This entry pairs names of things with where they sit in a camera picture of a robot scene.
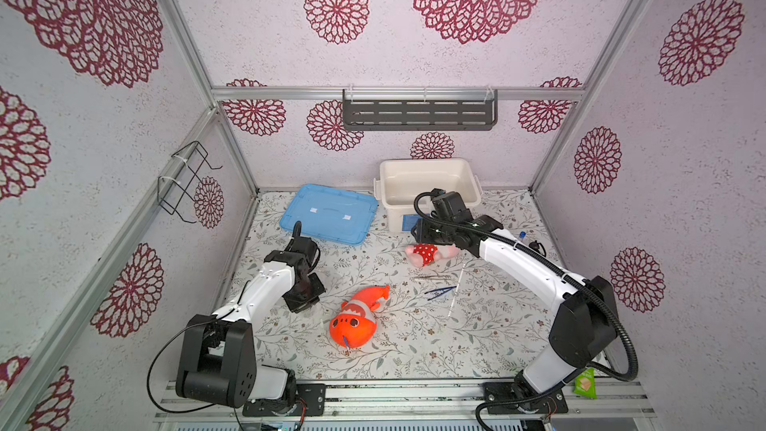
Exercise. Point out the white plastic storage bin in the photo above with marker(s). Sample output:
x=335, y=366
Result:
x=400, y=181

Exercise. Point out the pink plush pig toy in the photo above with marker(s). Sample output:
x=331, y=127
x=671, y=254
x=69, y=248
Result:
x=421, y=255

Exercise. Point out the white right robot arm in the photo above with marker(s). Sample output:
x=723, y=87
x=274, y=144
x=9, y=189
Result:
x=586, y=330

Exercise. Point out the dark grey wall shelf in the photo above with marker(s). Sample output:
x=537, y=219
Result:
x=422, y=115

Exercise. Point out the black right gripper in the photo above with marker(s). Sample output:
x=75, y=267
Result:
x=421, y=235

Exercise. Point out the blue plastic tweezers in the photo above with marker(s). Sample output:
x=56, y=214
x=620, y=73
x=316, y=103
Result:
x=436, y=293

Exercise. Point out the clear glass stirring rod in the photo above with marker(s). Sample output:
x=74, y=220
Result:
x=456, y=291

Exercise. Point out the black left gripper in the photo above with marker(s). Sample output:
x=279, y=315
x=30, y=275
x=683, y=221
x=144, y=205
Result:
x=296, y=305

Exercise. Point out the orange plush fish toy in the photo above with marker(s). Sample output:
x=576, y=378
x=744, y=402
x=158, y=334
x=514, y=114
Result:
x=356, y=324

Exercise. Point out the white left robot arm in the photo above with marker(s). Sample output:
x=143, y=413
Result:
x=218, y=363

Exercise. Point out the blue plastic lid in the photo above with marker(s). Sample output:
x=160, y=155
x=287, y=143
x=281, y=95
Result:
x=331, y=214

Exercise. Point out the green snack packet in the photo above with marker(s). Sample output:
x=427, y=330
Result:
x=585, y=384

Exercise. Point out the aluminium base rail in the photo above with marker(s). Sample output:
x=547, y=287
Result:
x=456, y=399

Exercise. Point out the black wire wall rack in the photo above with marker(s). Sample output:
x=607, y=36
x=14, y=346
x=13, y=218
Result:
x=192, y=194

